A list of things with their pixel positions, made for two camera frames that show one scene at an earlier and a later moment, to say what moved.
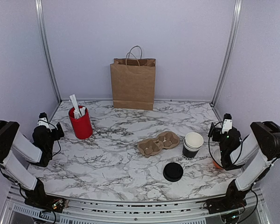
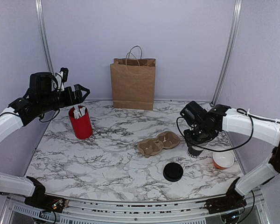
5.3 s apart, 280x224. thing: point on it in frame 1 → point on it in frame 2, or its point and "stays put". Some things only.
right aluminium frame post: (236, 13) stays put
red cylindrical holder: (80, 119) stays put
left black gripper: (57, 135) → (70, 100)
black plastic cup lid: (173, 171) stays put
